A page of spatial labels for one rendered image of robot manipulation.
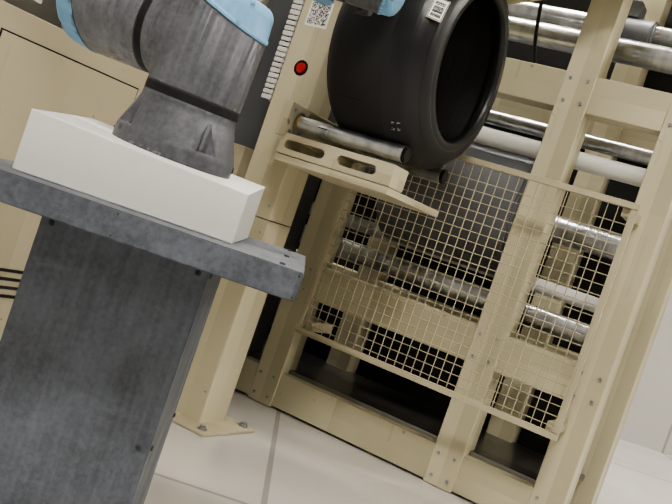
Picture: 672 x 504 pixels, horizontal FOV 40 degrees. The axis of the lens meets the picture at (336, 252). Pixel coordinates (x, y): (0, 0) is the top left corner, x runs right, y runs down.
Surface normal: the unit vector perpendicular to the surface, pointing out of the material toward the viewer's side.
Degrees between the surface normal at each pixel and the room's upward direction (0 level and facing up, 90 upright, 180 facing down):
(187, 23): 92
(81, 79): 90
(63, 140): 90
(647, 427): 90
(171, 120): 74
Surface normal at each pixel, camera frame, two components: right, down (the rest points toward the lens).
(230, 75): 0.58, 0.31
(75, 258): 0.03, 0.04
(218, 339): -0.45, -0.13
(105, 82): 0.83, 0.30
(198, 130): 0.54, -0.07
